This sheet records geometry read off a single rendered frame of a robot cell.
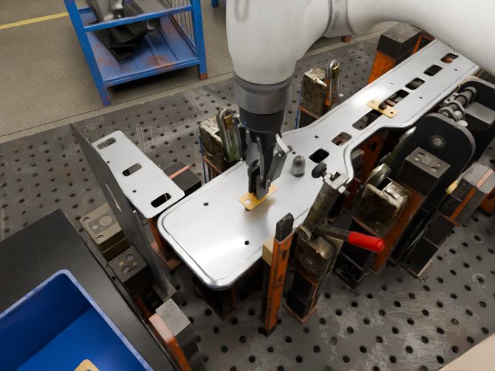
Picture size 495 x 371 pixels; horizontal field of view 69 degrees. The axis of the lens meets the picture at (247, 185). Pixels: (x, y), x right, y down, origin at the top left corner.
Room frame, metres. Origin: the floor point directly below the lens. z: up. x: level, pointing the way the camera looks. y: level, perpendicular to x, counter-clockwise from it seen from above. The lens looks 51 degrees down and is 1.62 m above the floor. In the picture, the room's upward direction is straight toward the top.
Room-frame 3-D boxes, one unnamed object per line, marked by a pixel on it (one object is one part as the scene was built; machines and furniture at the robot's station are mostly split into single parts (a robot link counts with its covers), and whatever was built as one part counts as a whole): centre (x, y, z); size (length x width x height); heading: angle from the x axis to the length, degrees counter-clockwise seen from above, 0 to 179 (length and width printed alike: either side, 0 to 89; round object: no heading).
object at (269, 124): (0.47, -0.02, 1.22); 0.08 x 0.07 x 0.09; 43
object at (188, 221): (0.80, -0.38, 1.00); 1.38 x 0.22 x 0.02; 133
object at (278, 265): (0.28, -0.05, 0.95); 0.03 x 0.01 x 0.50; 133
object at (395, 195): (0.44, -0.28, 0.88); 0.11 x 0.09 x 0.37; 43
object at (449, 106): (0.56, -0.43, 0.94); 0.18 x 0.13 x 0.49; 133
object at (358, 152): (0.66, -0.23, 0.84); 0.12 x 0.05 x 0.29; 43
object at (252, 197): (0.47, -0.02, 1.03); 0.08 x 0.04 x 0.01; 133
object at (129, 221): (0.30, 0.18, 1.17); 0.12 x 0.01 x 0.34; 43
